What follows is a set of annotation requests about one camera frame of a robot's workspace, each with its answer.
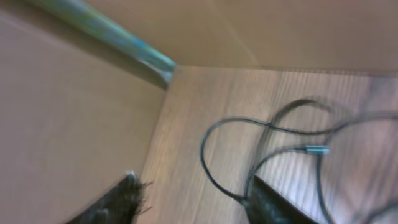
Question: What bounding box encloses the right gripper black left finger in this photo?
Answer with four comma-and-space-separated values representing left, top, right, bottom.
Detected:
67, 171, 145, 224

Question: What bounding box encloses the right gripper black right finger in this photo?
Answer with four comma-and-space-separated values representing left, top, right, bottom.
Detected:
244, 176, 316, 224

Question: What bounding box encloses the black usb cable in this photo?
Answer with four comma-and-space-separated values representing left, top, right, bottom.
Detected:
199, 98, 398, 224

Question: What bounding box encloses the teal metal frame bar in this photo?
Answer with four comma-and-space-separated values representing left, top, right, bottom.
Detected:
30, 0, 177, 84

